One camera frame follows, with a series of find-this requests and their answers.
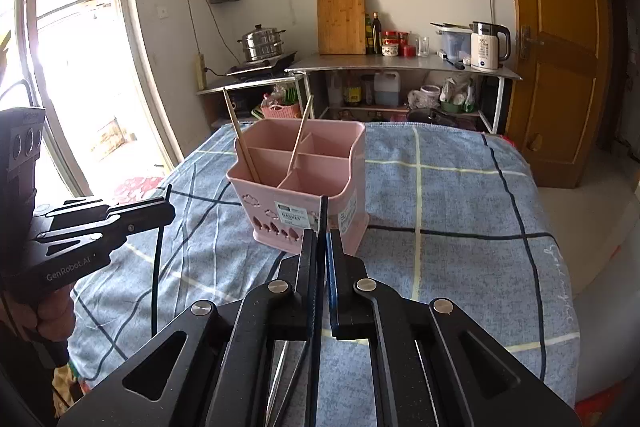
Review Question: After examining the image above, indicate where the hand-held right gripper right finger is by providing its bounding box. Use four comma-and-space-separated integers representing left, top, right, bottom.
325, 229, 583, 427

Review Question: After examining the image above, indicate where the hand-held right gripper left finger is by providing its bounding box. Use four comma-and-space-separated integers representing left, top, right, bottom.
57, 229, 326, 427

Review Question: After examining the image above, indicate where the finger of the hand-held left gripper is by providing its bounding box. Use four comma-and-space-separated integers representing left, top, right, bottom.
37, 206, 177, 258
32, 197, 174, 222

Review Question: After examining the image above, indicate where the pink plastic utensil basket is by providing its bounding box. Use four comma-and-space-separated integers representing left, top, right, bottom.
226, 118, 371, 256

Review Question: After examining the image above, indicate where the silver metal chopstick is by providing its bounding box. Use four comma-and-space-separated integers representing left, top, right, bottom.
270, 341, 291, 427

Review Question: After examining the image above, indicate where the person's left hand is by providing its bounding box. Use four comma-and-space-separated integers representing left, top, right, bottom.
30, 289, 76, 356

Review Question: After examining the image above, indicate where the blue checked blanket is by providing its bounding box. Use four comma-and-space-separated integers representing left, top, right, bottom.
67, 122, 581, 427

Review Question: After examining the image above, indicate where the wooden chopstick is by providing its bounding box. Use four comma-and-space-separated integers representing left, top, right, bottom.
222, 88, 261, 184
286, 95, 314, 170

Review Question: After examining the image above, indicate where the small pink woven basket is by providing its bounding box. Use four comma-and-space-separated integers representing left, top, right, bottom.
261, 103, 302, 120

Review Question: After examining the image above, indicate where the dark bottle yellow label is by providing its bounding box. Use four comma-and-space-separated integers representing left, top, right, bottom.
342, 74, 362, 108

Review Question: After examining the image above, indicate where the black wok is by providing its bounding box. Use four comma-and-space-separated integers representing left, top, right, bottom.
406, 108, 458, 126

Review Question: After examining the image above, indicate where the metal side shelf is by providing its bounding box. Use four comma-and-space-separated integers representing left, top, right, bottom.
196, 76, 301, 128

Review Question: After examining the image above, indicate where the white plastic jug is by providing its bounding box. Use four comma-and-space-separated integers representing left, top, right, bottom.
374, 71, 402, 108

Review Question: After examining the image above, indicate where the black induction cooker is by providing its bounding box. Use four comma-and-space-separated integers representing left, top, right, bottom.
226, 52, 299, 79

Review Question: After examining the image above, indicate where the metal shelf table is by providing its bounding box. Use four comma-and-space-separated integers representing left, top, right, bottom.
285, 53, 523, 135

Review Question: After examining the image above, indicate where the steel steamer pot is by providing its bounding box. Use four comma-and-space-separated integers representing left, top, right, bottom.
236, 24, 287, 62

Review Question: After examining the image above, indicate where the wooden cutting board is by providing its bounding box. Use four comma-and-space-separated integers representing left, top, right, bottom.
316, 0, 367, 56

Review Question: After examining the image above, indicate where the water filter pitcher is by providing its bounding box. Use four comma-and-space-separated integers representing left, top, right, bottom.
431, 22, 473, 62

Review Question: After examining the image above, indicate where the white electric kettle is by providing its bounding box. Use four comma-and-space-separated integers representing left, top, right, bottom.
469, 21, 512, 72

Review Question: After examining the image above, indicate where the wooden door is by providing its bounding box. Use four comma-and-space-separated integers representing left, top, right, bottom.
500, 0, 613, 190

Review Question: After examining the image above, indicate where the white window frame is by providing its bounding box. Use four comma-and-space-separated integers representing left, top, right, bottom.
0, 0, 187, 202

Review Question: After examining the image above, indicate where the metal door handle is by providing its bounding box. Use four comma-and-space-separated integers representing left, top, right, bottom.
517, 24, 545, 60

